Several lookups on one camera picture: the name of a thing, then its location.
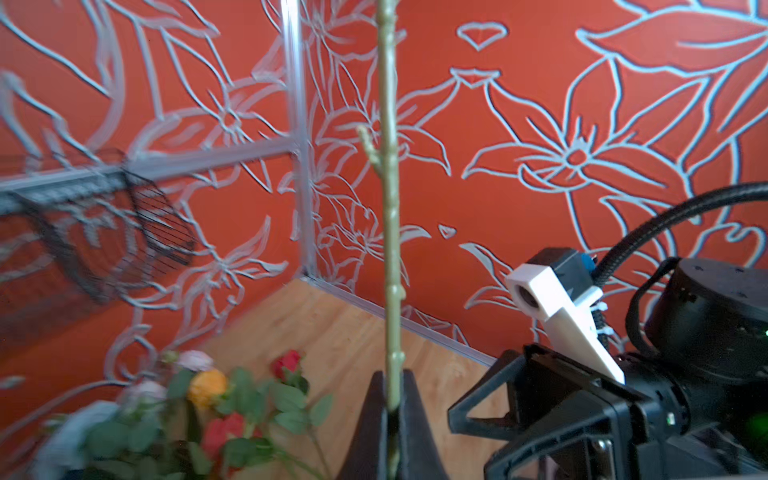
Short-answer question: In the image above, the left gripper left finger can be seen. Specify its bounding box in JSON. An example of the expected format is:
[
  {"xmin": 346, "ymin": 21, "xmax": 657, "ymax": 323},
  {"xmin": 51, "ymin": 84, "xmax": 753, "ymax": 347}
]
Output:
[{"xmin": 337, "ymin": 371, "xmax": 388, "ymax": 480}]

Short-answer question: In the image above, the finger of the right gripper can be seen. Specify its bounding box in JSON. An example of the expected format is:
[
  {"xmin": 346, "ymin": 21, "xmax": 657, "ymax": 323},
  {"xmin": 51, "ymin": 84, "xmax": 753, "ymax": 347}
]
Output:
[
  {"xmin": 484, "ymin": 390, "xmax": 636, "ymax": 479},
  {"xmin": 446, "ymin": 349, "xmax": 529, "ymax": 442}
]

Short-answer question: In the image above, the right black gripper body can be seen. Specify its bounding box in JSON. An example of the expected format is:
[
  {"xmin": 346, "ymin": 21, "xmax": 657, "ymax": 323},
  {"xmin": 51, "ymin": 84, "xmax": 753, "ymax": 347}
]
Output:
[{"xmin": 521, "ymin": 345, "xmax": 767, "ymax": 479}]

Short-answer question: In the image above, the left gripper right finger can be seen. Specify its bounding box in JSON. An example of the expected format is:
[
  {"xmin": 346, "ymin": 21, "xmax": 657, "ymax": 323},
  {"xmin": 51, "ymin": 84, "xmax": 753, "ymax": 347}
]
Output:
[{"xmin": 395, "ymin": 370, "xmax": 448, "ymax": 480}]

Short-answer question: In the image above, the peach rose stem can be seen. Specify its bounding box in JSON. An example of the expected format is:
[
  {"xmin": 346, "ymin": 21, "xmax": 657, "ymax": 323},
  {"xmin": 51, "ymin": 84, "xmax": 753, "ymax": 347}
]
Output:
[{"xmin": 357, "ymin": 1, "xmax": 405, "ymax": 479}]

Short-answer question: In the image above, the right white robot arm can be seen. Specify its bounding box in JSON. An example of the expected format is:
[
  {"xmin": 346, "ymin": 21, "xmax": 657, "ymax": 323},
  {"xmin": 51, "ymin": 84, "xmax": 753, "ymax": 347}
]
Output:
[{"xmin": 448, "ymin": 182, "xmax": 767, "ymax": 479}]

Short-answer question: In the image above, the mixed flower bunch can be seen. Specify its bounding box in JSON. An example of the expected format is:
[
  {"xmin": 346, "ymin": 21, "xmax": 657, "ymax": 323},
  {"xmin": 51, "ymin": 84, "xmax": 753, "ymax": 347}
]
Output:
[{"xmin": 25, "ymin": 350, "xmax": 333, "ymax": 479}]

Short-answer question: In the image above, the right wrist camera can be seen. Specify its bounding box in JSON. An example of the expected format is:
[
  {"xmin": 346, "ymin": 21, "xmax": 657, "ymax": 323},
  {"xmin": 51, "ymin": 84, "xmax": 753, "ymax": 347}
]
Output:
[{"xmin": 505, "ymin": 247, "xmax": 625, "ymax": 384}]

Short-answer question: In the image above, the black wire basket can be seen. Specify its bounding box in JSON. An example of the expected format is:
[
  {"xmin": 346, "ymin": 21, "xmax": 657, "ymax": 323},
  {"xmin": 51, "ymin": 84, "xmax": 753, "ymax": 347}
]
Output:
[{"xmin": 1, "ymin": 148, "xmax": 198, "ymax": 356}]

